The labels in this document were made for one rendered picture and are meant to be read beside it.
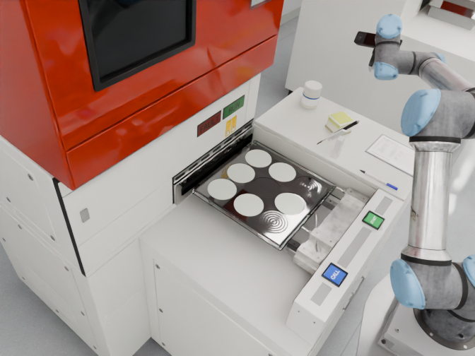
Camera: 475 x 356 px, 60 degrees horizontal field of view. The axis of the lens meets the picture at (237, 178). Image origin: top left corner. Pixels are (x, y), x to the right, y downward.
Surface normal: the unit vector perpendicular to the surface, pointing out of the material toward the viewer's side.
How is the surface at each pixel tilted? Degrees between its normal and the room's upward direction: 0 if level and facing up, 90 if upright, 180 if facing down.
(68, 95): 90
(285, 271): 0
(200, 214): 0
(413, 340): 0
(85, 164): 90
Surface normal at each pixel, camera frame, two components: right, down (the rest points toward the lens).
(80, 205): 0.79, 0.48
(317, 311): 0.09, -0.71
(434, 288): 0.07, 0.03
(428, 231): -0.41, 0.00
